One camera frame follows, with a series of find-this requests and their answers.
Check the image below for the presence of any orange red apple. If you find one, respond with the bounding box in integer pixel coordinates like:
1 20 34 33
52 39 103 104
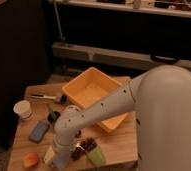
23 152 39 168

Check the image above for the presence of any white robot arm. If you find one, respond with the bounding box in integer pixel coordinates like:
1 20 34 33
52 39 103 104
50 65 191 171

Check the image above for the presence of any folded blue cloth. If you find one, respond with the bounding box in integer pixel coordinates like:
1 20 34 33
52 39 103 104
49 154 69 171

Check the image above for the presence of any dark grape bunch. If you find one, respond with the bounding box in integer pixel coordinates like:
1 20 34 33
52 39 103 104
71 138 97 161

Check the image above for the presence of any small potted green plant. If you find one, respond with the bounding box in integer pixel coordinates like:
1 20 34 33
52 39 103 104
47 104 61 124

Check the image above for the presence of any white paper cup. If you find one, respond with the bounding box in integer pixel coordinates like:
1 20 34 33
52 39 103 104
13 100 32 120

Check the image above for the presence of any yellow plastic bin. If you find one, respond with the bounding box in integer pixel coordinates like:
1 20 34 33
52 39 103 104
61 66 130 134

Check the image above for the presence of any grey metal shelf beam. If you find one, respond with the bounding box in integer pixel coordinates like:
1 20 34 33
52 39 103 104
52 42 191 71

